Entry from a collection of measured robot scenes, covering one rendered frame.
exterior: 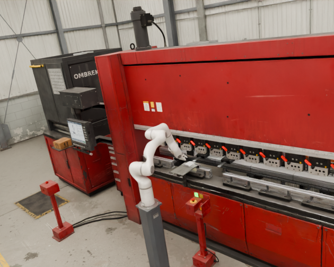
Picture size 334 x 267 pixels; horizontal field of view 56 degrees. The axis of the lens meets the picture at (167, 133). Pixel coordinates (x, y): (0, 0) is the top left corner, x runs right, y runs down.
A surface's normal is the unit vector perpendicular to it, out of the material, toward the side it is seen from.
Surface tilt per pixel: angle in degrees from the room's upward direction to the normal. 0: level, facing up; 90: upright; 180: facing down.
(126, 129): 90
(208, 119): 90
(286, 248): 90
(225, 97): 90
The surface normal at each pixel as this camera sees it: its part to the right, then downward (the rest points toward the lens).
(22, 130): 0.68, 0.14
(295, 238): -0.66, 0.33
